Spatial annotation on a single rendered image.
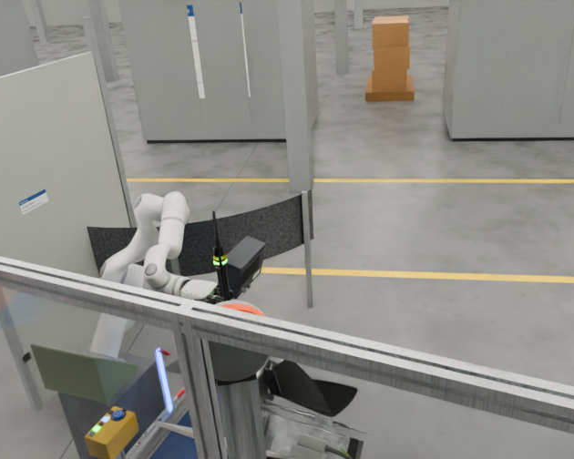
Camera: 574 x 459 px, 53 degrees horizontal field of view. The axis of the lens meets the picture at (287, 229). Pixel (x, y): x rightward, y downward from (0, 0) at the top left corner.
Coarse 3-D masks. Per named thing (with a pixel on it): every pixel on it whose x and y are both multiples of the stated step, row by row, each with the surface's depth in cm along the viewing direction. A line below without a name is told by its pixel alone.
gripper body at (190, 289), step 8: (184, 280) 197; (192, 280) 199; (200, 280) 199; (184, 288) 195; (192, 288) 194; (200, 288) 194; (208, 288) 194; (184, 296) 193; (192, 296) 191; (200, 296) 190
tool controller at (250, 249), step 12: (252, 240) 282; (240, 252) 272; (252, 252) 274; (228, 264) 264; (240, 264) 265; (252, 264) 274; (228, 276) 267; (240, 276) 265; (252, 276) 281; (240, 288) 270
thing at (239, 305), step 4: (216, 304) 110; (220, 304) 110; (224, 304) 110; (228, 304) 109; (232, 304) 109; (236, 304) 109; (240, 304) 109; (244, 304) 110; (248, 304) 111; (232, 308) 108; (236, 308) 108; (240, 308) 108; (244, 308) 109; (248, 308) 109; (252, 308) 110; (256, 308) 112; (252, 312) 109; (256, 312) 109; (260, 312) 111
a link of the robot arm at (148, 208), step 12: (144, 204) 229; (156, 204) 230; (144, 216) 231; (156, 216) 232; (144, 228) 234; (156, 228) 243; (132, 240) 242; (144, 240) 239; (156, 240) 241; (120, 252) 247; (132, 252) 242; (144, 252) 242; (108, 264) 246; (120, 264) 244; (108, 276) 245; (120, 276) 247
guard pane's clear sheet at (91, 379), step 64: (0, 320) 120; (64, 320) 110; (128, 320) 101; (0, 384) 133; (64, 384) 121; (128, 384) 110; (256, 384) 94; (320, 384) 88; (0, 448) 149; (64, 448) 134; (128, 448) 121; (192, 448) 111; (256, 448) 102; (320, 448) 95; (384, 448) 88; (448, 448) 82; (512, 448) 78
